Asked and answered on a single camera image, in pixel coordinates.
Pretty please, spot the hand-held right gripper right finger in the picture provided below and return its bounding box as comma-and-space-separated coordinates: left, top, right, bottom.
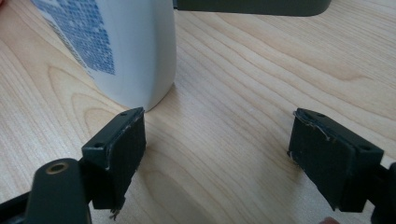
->
287, 107, 385, 214

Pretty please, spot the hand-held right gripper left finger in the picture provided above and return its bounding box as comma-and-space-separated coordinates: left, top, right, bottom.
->
81, 106, 148, 220

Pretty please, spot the white bottle with blue cap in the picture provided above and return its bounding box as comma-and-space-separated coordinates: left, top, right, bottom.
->
30, 0, 177, 112

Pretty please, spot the black slotted corner shelf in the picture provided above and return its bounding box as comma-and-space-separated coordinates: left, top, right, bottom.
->
173, 0, 332, 18

